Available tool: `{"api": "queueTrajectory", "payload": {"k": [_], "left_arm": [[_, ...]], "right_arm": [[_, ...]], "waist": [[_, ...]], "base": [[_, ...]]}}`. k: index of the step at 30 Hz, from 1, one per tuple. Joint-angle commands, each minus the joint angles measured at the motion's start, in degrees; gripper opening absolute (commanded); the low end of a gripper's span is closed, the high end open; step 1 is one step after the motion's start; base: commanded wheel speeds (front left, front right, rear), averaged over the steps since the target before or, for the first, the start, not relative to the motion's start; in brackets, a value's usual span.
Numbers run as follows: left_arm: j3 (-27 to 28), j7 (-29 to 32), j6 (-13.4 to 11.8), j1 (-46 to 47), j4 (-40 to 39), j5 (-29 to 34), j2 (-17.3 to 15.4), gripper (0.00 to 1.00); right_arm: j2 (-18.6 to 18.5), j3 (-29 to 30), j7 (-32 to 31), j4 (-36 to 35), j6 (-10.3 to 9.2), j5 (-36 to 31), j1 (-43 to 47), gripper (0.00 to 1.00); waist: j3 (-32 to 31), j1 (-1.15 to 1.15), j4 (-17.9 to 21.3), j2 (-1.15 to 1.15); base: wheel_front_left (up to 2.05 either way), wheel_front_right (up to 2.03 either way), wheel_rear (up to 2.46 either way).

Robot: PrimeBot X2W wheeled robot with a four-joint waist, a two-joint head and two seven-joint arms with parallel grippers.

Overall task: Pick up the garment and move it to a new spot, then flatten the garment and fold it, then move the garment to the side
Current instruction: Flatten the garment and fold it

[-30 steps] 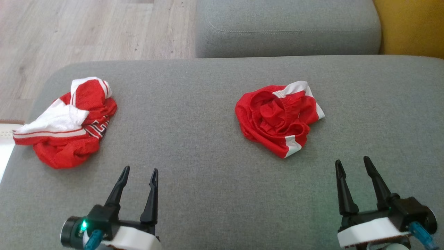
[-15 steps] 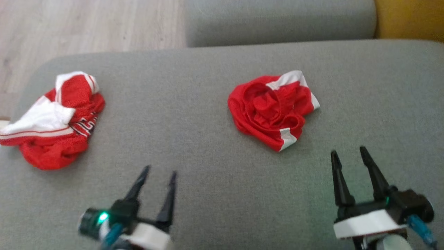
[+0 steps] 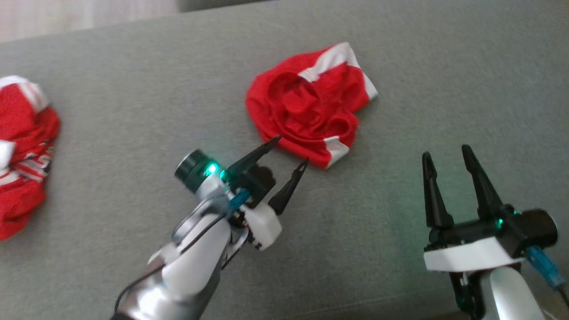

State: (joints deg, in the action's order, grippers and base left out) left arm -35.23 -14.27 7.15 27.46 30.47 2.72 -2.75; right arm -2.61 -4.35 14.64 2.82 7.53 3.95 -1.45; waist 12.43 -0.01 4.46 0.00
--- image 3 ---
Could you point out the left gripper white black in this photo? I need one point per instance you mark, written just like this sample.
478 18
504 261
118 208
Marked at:
263 226

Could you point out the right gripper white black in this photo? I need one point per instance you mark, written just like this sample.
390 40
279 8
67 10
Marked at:
466 258

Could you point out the red jersey with white stripes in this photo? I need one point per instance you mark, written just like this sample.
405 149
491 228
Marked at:
22 133

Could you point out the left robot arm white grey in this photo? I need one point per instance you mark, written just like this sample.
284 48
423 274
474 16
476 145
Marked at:
195 262

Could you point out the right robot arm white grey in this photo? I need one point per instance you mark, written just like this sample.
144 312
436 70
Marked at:
511 298

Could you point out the red garment with white trim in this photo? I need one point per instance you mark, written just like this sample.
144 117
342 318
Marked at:
302 106

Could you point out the grey fabric sofa seat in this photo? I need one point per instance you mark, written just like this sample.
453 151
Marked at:
133 111

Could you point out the grey sofa section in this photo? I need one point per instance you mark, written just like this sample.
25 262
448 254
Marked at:
213 4

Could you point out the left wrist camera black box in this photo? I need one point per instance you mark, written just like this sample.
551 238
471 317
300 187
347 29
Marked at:
257 182

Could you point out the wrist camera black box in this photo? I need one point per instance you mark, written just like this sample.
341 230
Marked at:
257 182
538 229

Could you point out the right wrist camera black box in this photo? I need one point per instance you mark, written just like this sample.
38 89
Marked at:
538 229

